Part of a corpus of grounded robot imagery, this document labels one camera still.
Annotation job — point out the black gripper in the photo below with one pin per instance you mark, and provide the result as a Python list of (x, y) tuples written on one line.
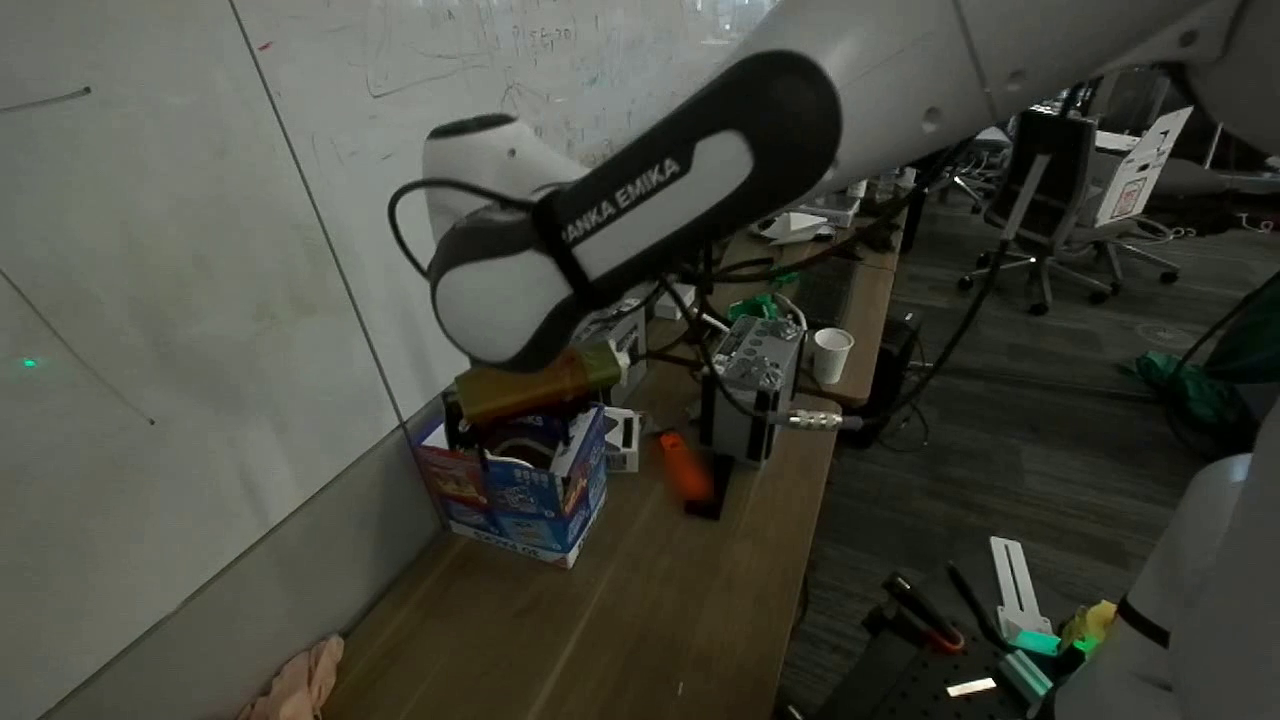
[(496, 392)]

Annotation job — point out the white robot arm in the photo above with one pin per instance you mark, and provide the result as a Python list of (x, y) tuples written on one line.
[(819, 92)]

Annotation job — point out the blue cardboard snack box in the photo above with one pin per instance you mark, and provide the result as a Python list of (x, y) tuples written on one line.
[(532, 490)]

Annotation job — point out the small white open box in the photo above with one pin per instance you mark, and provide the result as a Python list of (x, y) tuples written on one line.
[(620, 443)]

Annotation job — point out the orange and black tool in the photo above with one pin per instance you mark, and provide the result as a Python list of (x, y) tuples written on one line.
[(698, 492)]

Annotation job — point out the large silver metal case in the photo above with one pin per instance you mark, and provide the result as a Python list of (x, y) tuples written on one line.
[(749, 387)]

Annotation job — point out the white paper cup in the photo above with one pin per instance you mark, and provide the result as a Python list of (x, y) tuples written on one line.
[(830, 354)]

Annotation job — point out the peach crumpled cloth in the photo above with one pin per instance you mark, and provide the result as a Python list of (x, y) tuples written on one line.
[(301, 686)]

